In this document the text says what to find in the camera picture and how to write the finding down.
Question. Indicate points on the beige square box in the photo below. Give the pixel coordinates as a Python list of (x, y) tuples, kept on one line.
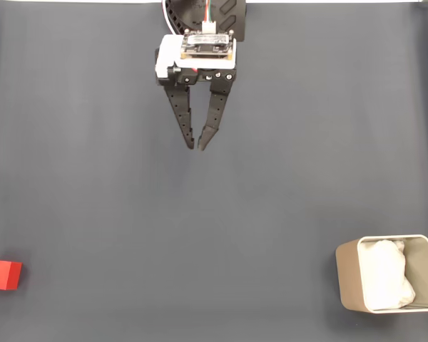
[(347, 278)]

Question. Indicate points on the white crumpled tissue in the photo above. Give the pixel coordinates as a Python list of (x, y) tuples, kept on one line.
[(385, 274)]

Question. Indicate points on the camera board on white mount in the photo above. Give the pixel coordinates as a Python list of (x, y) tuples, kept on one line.
[(207, 48)]

